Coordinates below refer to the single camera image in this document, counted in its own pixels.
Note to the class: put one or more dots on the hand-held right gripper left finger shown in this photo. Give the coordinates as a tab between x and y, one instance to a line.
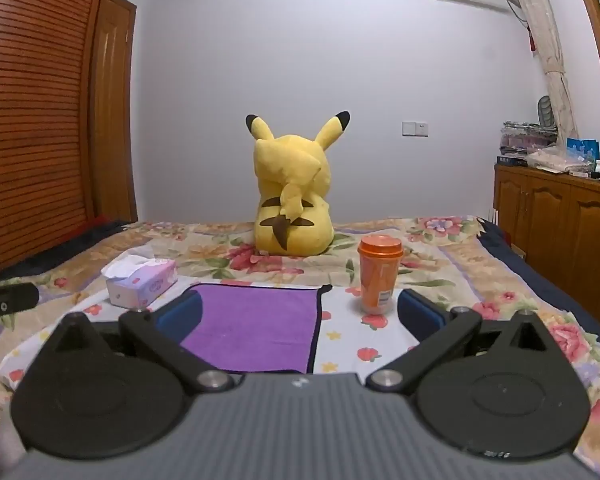
180	311

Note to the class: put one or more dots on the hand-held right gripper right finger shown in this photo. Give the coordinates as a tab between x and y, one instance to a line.
419	313

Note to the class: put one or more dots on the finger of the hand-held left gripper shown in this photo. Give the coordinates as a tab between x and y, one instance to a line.
11	298

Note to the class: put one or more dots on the purple towel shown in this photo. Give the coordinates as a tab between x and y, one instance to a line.
256	321

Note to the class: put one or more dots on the pastel tissue box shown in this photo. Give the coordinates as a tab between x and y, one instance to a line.
139	284

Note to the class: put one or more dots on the orange lidded cup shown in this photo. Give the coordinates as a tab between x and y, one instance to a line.
378	276

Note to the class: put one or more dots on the floral blanket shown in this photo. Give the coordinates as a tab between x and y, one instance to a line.
430	240

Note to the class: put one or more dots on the white fruit print cloth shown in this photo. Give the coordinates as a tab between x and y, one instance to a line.
341	331

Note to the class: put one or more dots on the dark blue bed sheet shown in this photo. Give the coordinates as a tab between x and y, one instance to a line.
545	280

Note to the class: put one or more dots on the yellow plush toy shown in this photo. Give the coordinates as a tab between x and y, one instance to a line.
292	195

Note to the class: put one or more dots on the wooden cabinet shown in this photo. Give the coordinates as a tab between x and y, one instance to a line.
560	225

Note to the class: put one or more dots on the wooden louvered wardrobe door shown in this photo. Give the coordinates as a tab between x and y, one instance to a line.
30	110

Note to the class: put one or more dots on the clutter on cabinet top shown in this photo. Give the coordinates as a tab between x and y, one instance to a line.
527	141

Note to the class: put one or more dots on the bagged pink cloth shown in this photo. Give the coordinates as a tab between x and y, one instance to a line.
560	160

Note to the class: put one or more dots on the blue gift box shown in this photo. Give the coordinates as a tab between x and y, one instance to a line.
582	150

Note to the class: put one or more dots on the grey ribbed massager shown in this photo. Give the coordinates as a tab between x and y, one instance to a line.
546	112

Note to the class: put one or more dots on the cream patterned curtain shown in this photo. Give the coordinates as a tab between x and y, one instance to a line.
550	45

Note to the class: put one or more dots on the white wall switch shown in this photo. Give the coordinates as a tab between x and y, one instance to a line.
415	128

